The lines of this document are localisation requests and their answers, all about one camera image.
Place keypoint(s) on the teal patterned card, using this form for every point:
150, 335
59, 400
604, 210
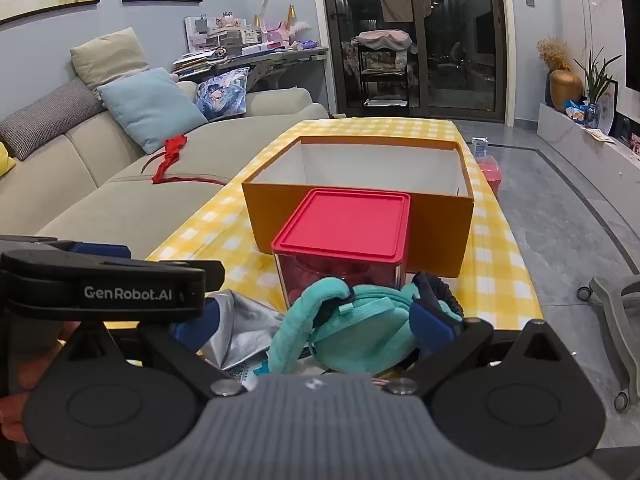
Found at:
242, 376

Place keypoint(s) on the yellow pillow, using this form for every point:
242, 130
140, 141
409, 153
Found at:
5, 160

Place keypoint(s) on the blue snack bag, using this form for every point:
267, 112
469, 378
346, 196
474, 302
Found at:
575, 110

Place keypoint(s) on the dark ruffled cloth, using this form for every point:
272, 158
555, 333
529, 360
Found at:
442, 292

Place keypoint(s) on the silver foil bag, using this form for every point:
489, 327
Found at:
245, 325

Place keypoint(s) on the beige pillow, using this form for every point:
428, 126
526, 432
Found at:
107, 57

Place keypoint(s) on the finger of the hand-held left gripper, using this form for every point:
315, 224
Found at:
100, 251

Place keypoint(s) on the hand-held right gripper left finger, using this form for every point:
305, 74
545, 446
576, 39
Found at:
197, 322

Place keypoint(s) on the pink cushion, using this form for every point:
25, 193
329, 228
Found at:
385, 39

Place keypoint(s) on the teal plush pouch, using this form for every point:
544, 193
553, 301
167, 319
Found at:
360, 340

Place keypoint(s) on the red ribbon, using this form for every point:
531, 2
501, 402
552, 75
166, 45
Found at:
172, 147

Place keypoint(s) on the black shelf rack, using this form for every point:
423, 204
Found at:
385, 75

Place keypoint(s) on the grey office chair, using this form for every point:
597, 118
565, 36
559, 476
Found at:
617, 320

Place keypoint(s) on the grey checked pillow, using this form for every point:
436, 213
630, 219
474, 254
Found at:
45, 115

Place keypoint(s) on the white marble cabinet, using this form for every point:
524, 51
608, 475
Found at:
565, 135

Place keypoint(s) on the cluttered side table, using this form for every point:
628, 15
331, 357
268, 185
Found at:
235, 40

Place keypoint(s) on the blue glass vase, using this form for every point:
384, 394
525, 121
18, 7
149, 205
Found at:
591, 115

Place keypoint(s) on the light blue pillow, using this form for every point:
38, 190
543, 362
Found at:
150, 110

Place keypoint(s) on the wooden desk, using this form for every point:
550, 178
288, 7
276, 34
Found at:
280, 62

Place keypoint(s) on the orange cardboard box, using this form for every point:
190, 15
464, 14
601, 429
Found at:
440, 230

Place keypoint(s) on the dried flower bunch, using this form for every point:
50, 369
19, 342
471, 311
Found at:
552, 52

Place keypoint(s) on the loose papers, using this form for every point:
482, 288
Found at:
602, 135

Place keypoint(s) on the gold vase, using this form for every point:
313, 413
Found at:
566, 90

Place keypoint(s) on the glass sliding door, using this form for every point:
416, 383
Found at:
450, 50

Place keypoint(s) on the blue printed pillow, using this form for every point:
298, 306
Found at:
220, 92

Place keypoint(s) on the person's left hand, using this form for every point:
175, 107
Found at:
45, 365

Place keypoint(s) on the clear container with red lid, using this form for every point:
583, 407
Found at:
345, 225

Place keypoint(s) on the green potted plant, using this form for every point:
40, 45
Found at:
597, 77

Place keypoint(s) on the pink stool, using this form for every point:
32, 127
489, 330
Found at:
489, 175

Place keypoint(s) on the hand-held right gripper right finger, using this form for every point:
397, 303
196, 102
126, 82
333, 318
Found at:
427, 325

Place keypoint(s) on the yellow checked tablecloth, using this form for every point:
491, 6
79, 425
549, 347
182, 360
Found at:
495, 270

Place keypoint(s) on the beige sofa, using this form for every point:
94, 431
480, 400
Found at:
150, 195

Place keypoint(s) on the black television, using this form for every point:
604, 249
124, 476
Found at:
631, 35

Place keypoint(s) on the small milk carton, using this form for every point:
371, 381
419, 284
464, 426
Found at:
480, 147

